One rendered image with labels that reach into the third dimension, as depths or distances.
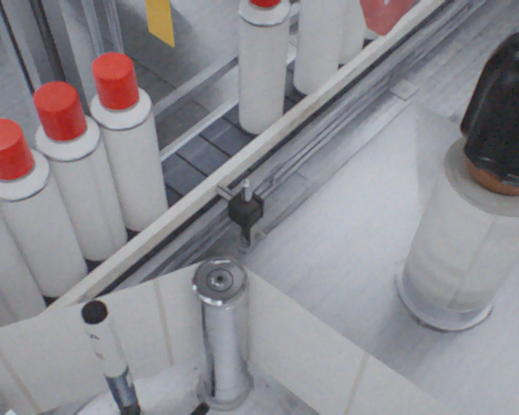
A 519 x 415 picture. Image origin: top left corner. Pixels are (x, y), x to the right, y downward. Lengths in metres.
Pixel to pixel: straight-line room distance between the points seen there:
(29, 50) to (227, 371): 0.35
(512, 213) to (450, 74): 0.47
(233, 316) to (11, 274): 0.21
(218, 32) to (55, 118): 0.49
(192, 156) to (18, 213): 0.26
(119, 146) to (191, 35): 0.42
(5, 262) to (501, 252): 0.39
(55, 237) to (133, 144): 0.10
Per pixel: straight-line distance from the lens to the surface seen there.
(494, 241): 0.55
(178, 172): 0.75
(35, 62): 0.69
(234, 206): 0.67
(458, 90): 0.94
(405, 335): 0.65
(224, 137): 0.78
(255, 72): 0.71
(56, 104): 0.54
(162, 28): 0.60
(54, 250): 0.61
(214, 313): 0.45
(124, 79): 0.55
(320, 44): 0.77
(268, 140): 0.73
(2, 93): 0.94
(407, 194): 0.74
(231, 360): 0.52
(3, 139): 0.53
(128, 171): 0.62
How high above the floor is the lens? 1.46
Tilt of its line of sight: 54 degrees down
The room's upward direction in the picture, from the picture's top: 2 degrees clockwise
